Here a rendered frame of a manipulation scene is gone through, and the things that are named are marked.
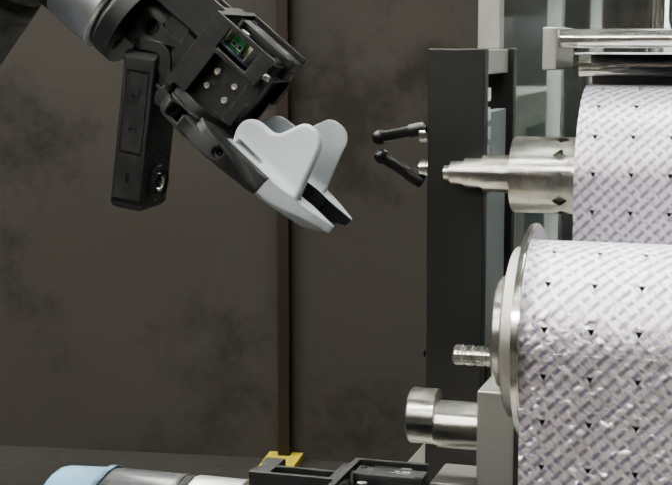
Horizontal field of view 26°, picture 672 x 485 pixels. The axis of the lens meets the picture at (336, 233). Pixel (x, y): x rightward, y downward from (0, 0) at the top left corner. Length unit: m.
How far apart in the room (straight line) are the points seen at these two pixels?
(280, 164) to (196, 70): 0.09
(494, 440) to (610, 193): 0.24
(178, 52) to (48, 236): 4.27
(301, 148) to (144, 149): 0.12
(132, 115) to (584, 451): 0.38
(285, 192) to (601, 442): 0.26
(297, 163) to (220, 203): 4.10
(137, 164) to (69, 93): 4.18
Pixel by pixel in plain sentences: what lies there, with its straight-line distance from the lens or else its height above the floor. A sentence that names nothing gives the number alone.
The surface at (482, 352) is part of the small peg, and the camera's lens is 0.98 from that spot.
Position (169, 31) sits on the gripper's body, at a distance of 1.02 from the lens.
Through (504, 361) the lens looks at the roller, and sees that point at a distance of 0.94.
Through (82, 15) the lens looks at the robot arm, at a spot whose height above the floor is 1.46.
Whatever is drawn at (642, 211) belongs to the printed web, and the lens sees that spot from 1.15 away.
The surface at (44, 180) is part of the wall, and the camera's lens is 5.26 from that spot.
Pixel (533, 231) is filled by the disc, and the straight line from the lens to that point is 0.97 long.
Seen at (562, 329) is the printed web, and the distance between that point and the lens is 0.93.
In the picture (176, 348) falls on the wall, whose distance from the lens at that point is 5.19.
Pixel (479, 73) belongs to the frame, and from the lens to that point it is 1.26.
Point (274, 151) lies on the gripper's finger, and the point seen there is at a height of 1.37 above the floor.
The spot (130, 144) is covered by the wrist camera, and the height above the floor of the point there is 1.37.
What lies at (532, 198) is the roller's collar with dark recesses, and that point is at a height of 1.32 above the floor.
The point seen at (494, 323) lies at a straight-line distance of 0.96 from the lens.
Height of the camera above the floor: 1.44
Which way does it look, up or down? 7 degrees down
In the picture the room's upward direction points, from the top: straight up
